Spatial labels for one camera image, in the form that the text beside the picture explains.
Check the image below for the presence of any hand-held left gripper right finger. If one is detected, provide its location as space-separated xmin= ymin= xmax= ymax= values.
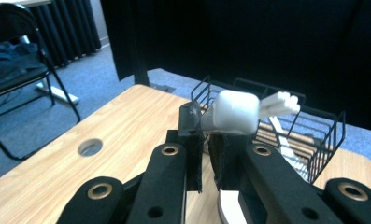
xmin=208 ymin=133 xmax=253 ymax=191

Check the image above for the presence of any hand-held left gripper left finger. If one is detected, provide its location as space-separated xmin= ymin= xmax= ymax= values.
xmin=178 ymin=102 xmax=205 ymax=194

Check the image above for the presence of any black wire basket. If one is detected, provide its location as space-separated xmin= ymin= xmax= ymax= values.
xmin=191 ymin=74 xmax=347 ymax=185

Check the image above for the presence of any white bowl black rim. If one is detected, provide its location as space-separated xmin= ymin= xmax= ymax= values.
xmin=218 ymin=189 xmax=248 ymax=224

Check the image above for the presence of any black metal stand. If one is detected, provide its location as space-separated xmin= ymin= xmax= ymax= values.
xmin=132 ymin=46 xmax=177 ymax=94

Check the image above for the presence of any black curtain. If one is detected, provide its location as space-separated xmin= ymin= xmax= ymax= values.
xmin=99 ymin=0 xmax=371 ymax=133

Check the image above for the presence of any dark pleated curtain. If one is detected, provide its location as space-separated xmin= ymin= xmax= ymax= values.
xmin=28 ymin=0 xmax=103 ymax=69

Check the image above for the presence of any black folding chair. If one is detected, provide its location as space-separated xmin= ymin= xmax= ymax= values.
xmin=0 ymin=2 xmax=82 ymax=161

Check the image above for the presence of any dark cloth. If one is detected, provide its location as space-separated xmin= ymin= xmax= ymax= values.
xmin=0 ymin=40 xmax=46 ymax=88

